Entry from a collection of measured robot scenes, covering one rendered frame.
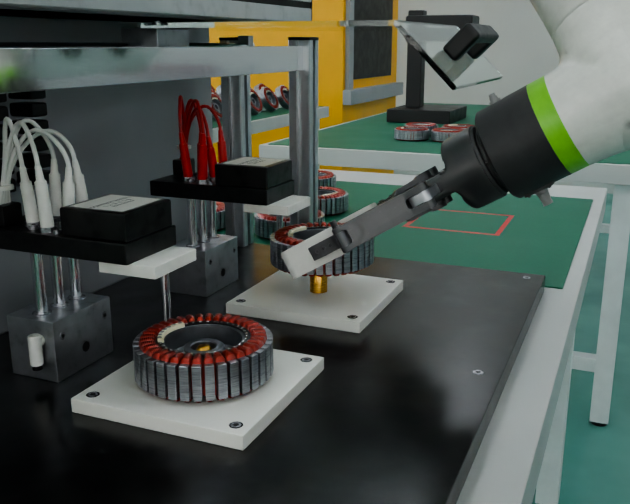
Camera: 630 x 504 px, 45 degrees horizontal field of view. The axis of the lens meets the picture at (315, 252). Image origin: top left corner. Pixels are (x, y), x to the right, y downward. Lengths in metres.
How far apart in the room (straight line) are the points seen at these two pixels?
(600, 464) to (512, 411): 1.50
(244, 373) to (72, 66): 0.27
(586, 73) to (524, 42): 5.18
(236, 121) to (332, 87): 3.24
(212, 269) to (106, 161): 0.17
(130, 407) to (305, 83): 0.54
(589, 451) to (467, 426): 1.63
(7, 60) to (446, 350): 0.44
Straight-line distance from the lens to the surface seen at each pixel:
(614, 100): 0.69
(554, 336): 0.84
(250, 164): 0.82
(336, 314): 0.77
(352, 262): 0.78
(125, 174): 0.94
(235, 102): 1.04
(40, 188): 0.64
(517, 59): 5.88
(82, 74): 0.63
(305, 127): 1.00
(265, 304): 0.80
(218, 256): 0.87
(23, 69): 0.58
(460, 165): 0.72
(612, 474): 2.13
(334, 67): 4.26
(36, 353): 0.67
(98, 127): 0.89
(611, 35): 0.70
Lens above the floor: 1.04
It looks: 15 degrees down
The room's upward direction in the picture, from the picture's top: straight up
